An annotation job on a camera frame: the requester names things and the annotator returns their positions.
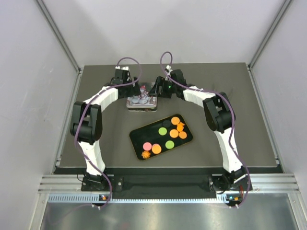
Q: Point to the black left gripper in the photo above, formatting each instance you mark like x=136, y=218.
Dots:
x=135, y=90

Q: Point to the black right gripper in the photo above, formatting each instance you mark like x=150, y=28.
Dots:
x=160, y=82

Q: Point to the gold tin lid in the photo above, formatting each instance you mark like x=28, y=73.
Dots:
x=144, y=100

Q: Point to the dark green cookie tin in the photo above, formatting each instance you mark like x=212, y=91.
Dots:
x=137, y=109

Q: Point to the metal tongs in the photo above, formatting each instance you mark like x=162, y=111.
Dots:
x=227, y=90

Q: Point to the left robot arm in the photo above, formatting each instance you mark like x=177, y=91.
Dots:
x=87, y=126

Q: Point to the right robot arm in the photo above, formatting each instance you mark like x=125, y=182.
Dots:
x=220, y=118

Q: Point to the yellow dotted cracker top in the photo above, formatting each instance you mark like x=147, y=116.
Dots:
x=175, y=120

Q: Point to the yellow dotted cracker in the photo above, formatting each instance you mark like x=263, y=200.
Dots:
x=173, y=133
x=175, y=120

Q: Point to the green macaron cookie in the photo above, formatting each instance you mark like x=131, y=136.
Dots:
x=169, y=144
x=162, y=131

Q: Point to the yellow dotted cracker middle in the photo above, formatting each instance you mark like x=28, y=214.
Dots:
x=173, y=133

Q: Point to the black gold-rimmed tray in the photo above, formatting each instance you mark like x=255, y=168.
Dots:
x=149, y=133

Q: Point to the plain orange round cookie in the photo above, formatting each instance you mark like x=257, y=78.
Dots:
x=182, y=135

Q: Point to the pink sandwich cookie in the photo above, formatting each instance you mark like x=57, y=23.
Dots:
x=147, y=146

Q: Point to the yellow dotted cracker cookie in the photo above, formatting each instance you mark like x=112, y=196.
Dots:
x=156, y=149

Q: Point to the orange star piped cookie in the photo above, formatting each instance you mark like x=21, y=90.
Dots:
x=146, y=154

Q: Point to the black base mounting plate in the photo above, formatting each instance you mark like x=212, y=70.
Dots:
x=171, y=183

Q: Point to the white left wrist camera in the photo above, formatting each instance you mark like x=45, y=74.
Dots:
x=126, y=68

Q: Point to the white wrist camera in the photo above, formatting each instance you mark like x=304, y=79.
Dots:
x=126, y=68
x=168, y=69

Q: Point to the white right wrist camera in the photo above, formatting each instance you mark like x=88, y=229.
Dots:
x=168, y=69

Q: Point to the aluminium frame rail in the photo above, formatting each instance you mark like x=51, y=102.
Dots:
x=67, y=189

